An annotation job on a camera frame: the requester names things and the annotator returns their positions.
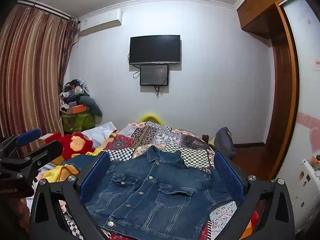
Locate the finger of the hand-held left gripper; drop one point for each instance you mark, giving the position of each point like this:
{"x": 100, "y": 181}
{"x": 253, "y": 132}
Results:
{"x": 28, "y": 137}
{"x": 46, "y": 151}

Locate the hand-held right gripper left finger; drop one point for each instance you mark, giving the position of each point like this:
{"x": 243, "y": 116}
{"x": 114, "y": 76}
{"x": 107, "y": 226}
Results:
{"x": 96, "y": 176}

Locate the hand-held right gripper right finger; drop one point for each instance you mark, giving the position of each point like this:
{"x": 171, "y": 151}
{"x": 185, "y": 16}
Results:
{"x": 228, "y": 176}

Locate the blue denim jacket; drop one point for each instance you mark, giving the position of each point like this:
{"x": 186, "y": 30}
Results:
{"x": 150, "y": 192}

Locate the red plush toy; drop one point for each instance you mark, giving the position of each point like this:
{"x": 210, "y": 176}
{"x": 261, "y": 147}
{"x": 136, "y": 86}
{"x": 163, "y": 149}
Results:
{"x": 65, "y": 150}

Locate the yellow cloth with orange trim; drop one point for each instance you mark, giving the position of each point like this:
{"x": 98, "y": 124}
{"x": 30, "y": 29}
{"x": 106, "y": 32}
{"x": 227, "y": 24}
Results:
{"x": 55, "y": 173}

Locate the grey bag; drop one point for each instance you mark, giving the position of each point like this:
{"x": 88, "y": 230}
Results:
{"x": 223, "y": 141}

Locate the green patterned cloth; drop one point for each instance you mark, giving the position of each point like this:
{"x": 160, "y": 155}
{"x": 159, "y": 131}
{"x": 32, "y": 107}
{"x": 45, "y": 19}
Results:
{"x": 78, "y": 122}

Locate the white pillow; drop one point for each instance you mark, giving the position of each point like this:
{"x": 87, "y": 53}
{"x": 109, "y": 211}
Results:
{"x": 100, "y": 132}

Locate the orange box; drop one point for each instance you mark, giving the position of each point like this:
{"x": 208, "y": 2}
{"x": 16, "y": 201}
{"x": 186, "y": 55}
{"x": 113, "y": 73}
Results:
{"x": 76, "y": 109}

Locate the pile of clutter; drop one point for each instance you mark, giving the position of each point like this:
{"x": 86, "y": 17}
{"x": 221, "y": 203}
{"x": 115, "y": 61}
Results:
{"x": 72, "y": 90}

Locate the striped brown curtain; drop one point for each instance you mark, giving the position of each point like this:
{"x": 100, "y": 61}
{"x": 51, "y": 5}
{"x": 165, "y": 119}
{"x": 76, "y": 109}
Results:
{"x": 30, "y": 67}

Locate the patchwork bed blanket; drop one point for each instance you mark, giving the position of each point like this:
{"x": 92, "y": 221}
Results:
{"x": 162, "y": 135}

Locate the yellow round object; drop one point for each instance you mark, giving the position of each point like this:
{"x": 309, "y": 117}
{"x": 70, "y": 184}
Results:
{"x": 150, "y": 118}

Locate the white appliance with stickers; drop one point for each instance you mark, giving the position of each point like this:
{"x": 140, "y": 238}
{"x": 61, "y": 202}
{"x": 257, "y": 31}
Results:
{"x": 306, "y": 195}

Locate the wooden wardrobe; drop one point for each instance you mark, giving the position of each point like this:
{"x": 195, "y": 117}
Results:
{"x": 285, "y": 80}

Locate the white air conditioner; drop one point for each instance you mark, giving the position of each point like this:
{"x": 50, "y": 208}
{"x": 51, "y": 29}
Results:
{"x": 100, "y": 22}

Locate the wooden bed post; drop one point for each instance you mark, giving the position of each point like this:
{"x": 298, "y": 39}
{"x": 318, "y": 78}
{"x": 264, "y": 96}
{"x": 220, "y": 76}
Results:
{"x": 205, "y": 138}

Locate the pink heart wall decal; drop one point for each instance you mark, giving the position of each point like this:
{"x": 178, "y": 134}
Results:
{"x": 310, "y": 122}

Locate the small black wall monitor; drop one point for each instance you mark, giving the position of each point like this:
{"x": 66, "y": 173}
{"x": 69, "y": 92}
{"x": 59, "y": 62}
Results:
{"x": 153, "y": 75}

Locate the black wall television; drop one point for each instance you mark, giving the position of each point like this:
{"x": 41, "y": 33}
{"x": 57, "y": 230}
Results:
{"x": 155, "y": 49}

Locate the pink wall paper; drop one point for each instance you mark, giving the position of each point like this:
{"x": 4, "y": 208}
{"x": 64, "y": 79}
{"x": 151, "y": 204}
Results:
{"x": 316, "y": 65}

